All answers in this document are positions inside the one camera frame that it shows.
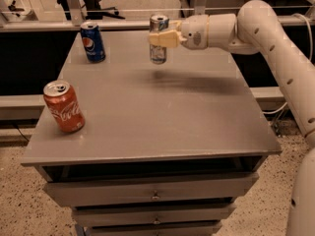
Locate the grey metal railing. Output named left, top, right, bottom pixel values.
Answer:
left=0, top=0, right=315, bottom=32

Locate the blue pepsi can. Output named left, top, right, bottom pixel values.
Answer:
left=80, top=22, right=106, bottom=63

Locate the middle grey drawer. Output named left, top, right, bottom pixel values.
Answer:
left=73, top=203, right=235, bottom=227

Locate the grey drawer cabinet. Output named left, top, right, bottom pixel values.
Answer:
left=21, top=28, right=283, bottom=236

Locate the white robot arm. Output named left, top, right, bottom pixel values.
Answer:
left=149, top=0, right=315, bottom=236

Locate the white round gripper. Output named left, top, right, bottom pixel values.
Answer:
left=149, top=15, right=209, bottom=50

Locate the bottom grey drawer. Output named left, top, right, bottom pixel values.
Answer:
left=91, top=221, right=221, bottom=236

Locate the grey drawer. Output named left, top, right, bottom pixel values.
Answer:
left=44, top=172, right=259, bottom=207
left=73, top=203, right=235, bottom=227
left=91, top=221, right=221, bottom=236

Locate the silver blue redbull can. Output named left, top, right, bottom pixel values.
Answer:
left=150, top=14, right=169, bottom=65

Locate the top grey drawer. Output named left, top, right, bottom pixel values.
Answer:
left=44, top=172, right=259, bottom=207

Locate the red coke can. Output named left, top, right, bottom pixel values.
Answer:
left=43, top=80, right=85, bottom=133

